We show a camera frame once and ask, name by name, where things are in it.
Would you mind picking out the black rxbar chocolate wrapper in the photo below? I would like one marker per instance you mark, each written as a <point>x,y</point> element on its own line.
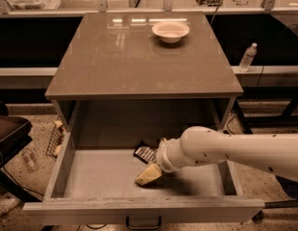
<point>145,153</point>

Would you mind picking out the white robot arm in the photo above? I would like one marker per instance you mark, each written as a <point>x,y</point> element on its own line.
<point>197,146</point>

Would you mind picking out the open grey top drawer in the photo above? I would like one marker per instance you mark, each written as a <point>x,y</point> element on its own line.
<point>94,177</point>

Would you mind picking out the grey drawer cabinet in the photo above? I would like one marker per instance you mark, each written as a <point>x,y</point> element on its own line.
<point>116,56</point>

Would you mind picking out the white bowl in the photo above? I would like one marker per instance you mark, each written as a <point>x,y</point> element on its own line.
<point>170,31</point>

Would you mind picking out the plastic bottle on floor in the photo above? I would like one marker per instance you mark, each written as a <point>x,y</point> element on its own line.
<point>29,159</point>

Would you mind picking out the clear plastic water bottle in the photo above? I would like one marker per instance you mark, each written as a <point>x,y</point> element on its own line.
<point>248,57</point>

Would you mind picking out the black office chair right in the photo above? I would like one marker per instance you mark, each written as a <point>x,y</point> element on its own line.
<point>291,189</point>

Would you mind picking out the black chair left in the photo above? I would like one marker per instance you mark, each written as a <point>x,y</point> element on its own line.
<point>14,136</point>

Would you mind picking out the black drawer handle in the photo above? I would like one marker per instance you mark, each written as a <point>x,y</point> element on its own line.
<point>143,224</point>

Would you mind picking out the wire basket on floor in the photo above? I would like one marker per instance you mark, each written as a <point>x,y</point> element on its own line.
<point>56,140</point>

